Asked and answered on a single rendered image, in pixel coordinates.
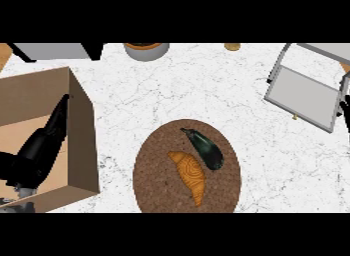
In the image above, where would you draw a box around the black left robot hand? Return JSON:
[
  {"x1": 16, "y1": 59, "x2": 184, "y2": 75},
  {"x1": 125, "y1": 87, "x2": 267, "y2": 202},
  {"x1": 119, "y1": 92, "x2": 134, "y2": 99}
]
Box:
[{"x1": 0, "y1": 93, "x2": 71, "y2": 190}]

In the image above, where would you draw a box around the grey tiered shelf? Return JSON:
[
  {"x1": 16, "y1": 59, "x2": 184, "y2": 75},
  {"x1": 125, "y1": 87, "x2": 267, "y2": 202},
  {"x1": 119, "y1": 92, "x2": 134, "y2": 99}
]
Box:
[{"x1": 262, "y1": 43, "x2": 350, "y2": 134}]

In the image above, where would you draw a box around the orange croissant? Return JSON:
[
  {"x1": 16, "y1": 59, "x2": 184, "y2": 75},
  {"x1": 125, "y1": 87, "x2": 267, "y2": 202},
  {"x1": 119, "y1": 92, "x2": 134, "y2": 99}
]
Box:
[{"x1": 166, "y1": 150, "x2": 208, "y2": 208}]

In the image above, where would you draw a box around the open brown wooden drawer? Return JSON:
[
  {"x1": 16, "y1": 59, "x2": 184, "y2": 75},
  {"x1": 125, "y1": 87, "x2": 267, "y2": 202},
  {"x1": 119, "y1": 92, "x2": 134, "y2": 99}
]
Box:
[{"x1": 0, "y1": 66, "x2": 102, "y2": 214}]

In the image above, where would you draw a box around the grey appliance with black legs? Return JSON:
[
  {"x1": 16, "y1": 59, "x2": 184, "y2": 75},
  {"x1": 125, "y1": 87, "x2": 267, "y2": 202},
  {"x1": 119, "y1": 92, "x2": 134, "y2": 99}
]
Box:
[{"x1": 6, "y1": 43, "x2": 104, "y2": 64}]

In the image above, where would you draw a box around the dark green eggplant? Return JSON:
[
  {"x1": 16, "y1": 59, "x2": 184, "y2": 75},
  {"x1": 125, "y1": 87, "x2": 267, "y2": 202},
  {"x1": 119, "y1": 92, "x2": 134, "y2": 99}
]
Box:
[{"x1": 178, "y1": 127, "x2": 226, "y2": 171}]

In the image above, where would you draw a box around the grey pot with orange rim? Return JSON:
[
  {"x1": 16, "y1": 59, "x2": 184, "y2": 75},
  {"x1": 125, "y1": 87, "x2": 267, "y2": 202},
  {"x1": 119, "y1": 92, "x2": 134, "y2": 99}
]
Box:
[{"x1": 122, "y1": 43, "x2": 171, "y2": 63}]

